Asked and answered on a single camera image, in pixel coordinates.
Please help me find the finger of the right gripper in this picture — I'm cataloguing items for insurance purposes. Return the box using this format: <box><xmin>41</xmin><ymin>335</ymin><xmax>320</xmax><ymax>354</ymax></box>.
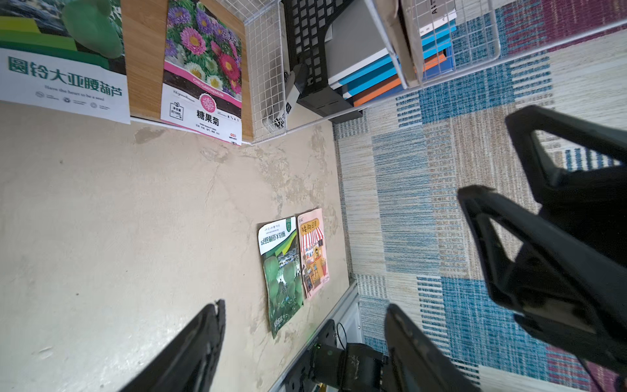
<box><xmin>506</xmin><ymin>106</ymin><xmax>626</xmax><ymax>206</ymax></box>
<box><xmin>457</xmin><ymin>186</ymin><xmax>626</xmax><ymax>372</ymax></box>

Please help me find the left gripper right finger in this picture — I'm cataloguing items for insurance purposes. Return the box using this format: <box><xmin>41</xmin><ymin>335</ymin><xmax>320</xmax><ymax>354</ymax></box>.
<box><xmin>383</xmin><ymin>304</ymin><xmax>478</xmax><ymax>391</ymax></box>

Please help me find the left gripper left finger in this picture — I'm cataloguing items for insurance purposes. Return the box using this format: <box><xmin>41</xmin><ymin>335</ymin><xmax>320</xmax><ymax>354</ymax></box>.
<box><xmin>122</xmin><ymin>299</ymin><xmax>226</xmax><ymax>391</ymax></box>

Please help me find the green gourd seed bag top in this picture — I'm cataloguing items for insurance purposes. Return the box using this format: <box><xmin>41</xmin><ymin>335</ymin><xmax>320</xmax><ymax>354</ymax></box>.
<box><xmin>258</xmin><ymin>217</ymin><xmax>305</xmax><ymax>336</ymax></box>

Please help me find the green gourd seed bag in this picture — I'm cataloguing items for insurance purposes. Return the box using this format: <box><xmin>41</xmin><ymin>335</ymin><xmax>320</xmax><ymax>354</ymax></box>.
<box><xmin>1</xmin><ymin>0</ymin><xmax>131</xmax><ymax>123</ymax></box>
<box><xmin>258</xmin><ymin>217</ymin><xmax>305</xmax><ymax>336</ymax></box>

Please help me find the pink flower seed bag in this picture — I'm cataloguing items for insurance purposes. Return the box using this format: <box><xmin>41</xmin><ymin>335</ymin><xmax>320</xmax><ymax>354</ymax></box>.
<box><xmin>160</xmin><ymin>0</ymin><xmax>243</xmax><ymax>145</ymax></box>

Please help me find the green gourd seed bag bottom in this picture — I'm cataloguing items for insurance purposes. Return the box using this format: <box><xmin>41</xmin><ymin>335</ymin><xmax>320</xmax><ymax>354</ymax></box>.
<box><xmin>1</xmin><ymin>0</ymin><xmax>131</xmax><ymax>123</ymax></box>

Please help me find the blue file folder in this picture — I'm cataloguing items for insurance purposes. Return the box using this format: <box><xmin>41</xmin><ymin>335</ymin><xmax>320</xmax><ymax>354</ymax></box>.
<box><xmin>388</xmin><ymin>57</ymin><xmax>454</xmax><ymax>94</ymax></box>

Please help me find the orange file folder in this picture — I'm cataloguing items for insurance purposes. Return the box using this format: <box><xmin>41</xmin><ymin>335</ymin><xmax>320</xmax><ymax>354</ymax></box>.
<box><xmin>348</xmin><ymin>48</ymin><xmax>454</xmax><ymax>107</ymax></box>

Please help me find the teal file folder right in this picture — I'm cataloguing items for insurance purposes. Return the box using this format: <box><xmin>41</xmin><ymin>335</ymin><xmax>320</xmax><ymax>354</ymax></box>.
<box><xmin>345</xmin><ymin>33</ymin><xmax>454</xmax><ymax>99</ymax></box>

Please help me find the white file folder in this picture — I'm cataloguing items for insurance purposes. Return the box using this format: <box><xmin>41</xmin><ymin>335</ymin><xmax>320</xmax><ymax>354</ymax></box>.
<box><xmin>325</xmin><ymin>0</ymin><xmax>393</xmax><ymax>87</ymax></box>

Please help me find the black white remote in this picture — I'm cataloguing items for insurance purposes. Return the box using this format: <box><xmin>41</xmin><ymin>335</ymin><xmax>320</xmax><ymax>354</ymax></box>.
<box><xmin>271</xmin><ymin>64</ymin><xmax>309</xmax><ymax>130</ymax></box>

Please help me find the black file organizer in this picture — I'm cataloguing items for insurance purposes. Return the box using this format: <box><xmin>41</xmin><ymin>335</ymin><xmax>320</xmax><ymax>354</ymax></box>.
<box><xmin>282</xmin><ymin>1</ymin><xmax>362</xmax><ymax>124</ymax></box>

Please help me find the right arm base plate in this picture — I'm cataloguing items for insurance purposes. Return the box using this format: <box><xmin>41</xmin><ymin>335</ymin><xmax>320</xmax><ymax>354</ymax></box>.
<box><xmin>279</xmin><ymin>319</ymin><xmax>394</xmax><ymax>391</ymax></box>

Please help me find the white wire three-tier shelf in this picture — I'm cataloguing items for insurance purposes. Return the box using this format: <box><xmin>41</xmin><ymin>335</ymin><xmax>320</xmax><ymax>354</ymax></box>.
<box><xmin>119</xmin><ymin>0</ymin><xmax>627</xmax><ymax>146</ymax></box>

